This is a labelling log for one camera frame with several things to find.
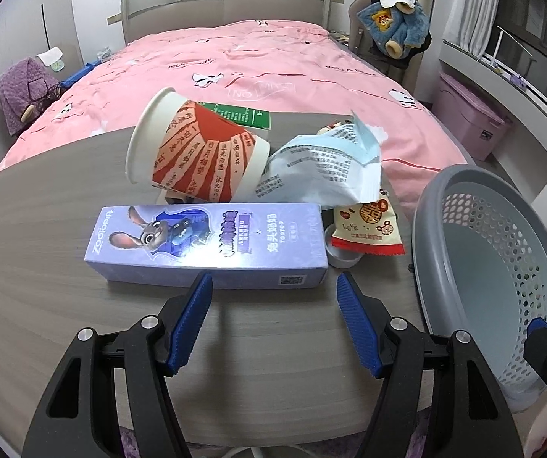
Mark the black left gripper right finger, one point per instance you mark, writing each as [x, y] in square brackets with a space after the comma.
[469, 415]

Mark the red and white paper cup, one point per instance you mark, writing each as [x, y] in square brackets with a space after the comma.
[182, 146]

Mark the purple plush garment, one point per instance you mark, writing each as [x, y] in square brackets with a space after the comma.
[27, 89]

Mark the white tape roll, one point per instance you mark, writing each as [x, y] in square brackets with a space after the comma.
[339, 258]

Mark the purple toothpaste box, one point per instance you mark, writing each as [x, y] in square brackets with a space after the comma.
[252, 246]

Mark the pink bed duvet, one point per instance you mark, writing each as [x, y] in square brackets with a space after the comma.
[276, 66]

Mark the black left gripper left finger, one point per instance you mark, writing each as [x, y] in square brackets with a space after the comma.
[77, 414]

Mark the grey perforated plastic trash basket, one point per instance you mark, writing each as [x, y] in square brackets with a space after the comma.
[480, 265]

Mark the grey upholstered bed headboard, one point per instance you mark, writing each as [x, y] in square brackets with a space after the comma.
[140, 18]

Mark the blue plush jacket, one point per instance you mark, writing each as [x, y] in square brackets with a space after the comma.
[400, 29]

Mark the dark chair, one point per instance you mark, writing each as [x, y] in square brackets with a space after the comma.
[361, 44]

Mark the red snack packet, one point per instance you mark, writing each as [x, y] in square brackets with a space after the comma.
[368, 228]

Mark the pink plastic storage box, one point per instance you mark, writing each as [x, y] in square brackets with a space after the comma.
[473, 122]

